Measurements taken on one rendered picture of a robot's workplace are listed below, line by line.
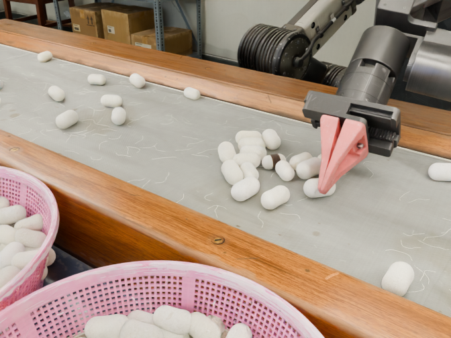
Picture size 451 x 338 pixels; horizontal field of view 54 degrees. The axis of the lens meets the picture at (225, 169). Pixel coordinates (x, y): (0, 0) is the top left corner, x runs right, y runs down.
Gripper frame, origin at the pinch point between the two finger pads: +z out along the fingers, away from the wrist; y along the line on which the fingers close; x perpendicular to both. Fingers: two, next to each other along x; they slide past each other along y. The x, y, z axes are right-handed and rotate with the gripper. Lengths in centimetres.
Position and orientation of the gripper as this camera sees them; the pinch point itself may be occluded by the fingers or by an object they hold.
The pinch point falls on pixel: (324, 184)
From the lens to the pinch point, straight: 48.5
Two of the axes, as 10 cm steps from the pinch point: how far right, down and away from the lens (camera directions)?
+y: 8.4, 2.7, -4.8
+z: -4.3, 8.6, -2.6
